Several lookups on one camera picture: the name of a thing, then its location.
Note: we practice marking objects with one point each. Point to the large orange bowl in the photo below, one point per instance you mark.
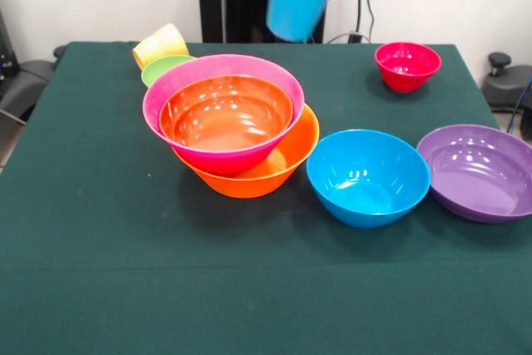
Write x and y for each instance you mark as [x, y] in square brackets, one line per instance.
[291, 159]

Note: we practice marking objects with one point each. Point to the red-orange bowl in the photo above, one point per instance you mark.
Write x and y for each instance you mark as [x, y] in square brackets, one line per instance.
[224, 118]

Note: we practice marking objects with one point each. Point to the large pink bowl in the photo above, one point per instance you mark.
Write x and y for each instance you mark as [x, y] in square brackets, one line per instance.
[224, 66]

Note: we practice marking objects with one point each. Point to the medium blue bowl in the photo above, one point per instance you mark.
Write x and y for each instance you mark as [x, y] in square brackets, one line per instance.
[365, 176]

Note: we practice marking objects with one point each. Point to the dark green tablecloth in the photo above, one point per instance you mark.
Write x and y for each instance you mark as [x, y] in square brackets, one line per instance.
[266, 288]

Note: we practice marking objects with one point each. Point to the small green bowl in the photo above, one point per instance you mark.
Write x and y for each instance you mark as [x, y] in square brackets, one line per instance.
[158, 70]

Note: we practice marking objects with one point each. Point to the yellow cup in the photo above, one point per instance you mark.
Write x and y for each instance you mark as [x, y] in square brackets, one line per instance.
[160, 45]

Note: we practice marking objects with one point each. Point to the small crimson bowl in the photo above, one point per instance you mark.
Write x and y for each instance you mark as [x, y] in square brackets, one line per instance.
[407, 66]

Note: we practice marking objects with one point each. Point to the purple bowl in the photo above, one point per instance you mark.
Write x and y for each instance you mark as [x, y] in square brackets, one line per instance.
[478, 172]

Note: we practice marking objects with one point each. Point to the black equipment box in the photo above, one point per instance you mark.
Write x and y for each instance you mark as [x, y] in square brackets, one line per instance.
[6, 55]

